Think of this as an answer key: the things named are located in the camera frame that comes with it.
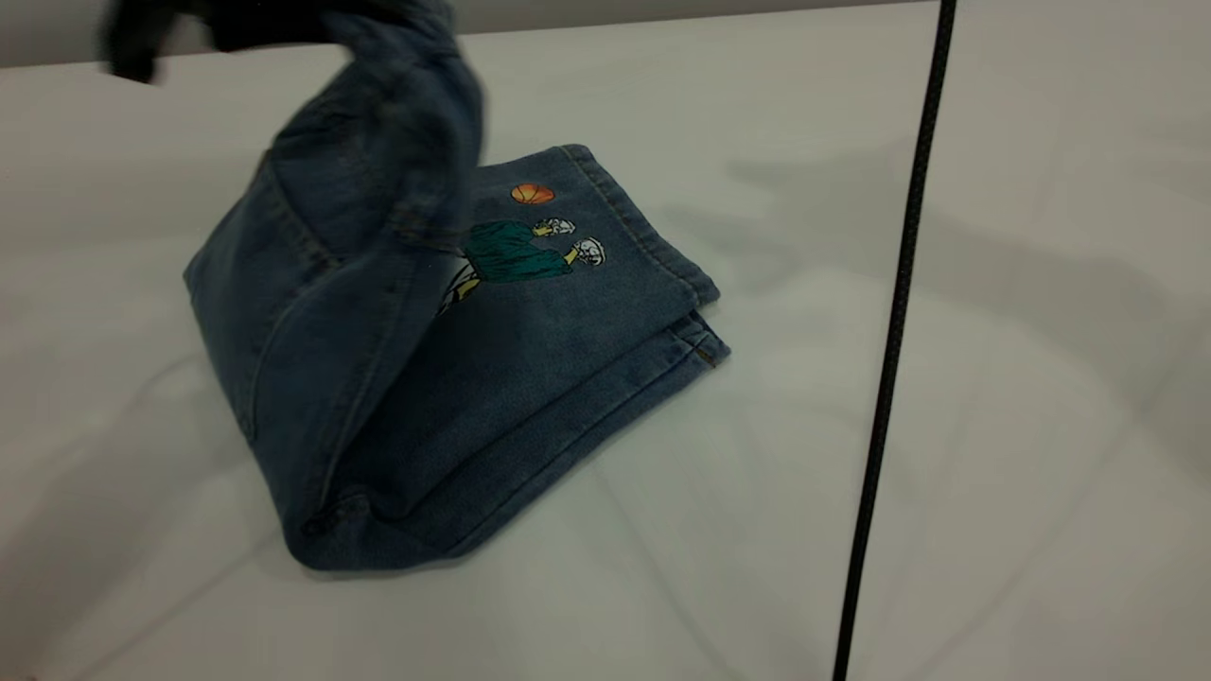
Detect blue denim kids pants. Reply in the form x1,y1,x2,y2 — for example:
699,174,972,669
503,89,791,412
183,0,732,574

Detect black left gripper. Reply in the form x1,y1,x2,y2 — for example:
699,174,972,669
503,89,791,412
98,0,370,85

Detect black braided cable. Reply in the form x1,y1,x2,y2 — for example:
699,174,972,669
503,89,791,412
831,0,959,681

